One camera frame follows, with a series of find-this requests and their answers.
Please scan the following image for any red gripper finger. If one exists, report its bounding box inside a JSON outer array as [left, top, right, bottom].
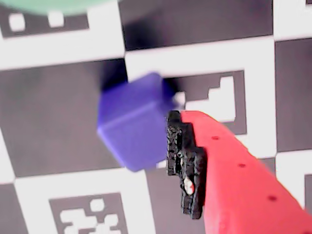
[[166, 110, 312, 234]]

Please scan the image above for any green flat ring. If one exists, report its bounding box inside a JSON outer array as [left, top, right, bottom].
[[0, 0, 118, 17]]

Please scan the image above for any blue cube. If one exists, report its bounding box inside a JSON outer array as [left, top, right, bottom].
[[97, 72, 183, 173]]

